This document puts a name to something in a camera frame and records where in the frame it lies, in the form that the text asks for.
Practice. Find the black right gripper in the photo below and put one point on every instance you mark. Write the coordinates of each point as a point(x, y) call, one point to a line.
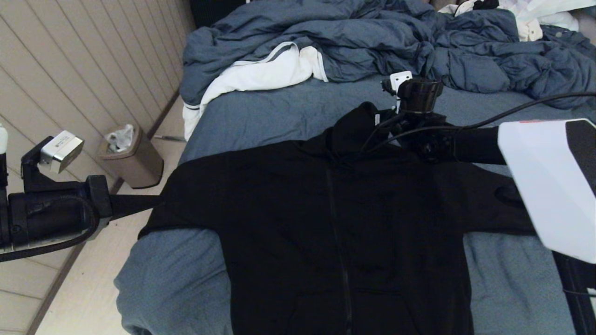
point(419, 121)

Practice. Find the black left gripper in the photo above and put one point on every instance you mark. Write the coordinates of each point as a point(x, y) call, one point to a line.
point(51, 214)

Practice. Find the black zip hoodie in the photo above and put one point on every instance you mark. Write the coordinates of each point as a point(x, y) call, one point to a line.
point(349, 232)

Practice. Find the white crumpled clothes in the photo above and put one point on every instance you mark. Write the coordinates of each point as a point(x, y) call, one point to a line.
point(535, 13)

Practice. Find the brown trash bin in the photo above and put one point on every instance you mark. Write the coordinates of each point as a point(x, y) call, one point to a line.
point(139, 165)

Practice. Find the white plastic bin bag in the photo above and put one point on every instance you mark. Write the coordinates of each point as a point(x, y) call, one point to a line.
point(120, 137)

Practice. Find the thin metal rod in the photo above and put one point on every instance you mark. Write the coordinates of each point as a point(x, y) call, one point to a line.
point(170, 137)

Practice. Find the crumpled blue duvet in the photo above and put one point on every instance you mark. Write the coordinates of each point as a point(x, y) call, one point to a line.
point(372, 37)

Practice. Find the small black garment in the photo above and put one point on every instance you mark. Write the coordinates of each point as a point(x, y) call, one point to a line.
point(486, 3)

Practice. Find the blue bed sheet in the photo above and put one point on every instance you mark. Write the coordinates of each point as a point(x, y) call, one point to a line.
point(279, 116)

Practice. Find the white blanket with grey stripe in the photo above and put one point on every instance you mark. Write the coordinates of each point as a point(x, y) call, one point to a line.
point(260, 73)

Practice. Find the blue denim shirt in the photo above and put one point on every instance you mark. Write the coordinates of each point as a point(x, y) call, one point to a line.
point(565, 39)

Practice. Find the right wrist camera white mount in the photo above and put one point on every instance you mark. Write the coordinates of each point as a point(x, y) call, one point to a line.
point(399, 80)

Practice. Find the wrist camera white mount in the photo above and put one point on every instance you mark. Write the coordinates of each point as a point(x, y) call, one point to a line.
point(399, 80)
point(60, 151)

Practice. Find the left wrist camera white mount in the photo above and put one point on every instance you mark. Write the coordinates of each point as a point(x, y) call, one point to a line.
point(60, 151)

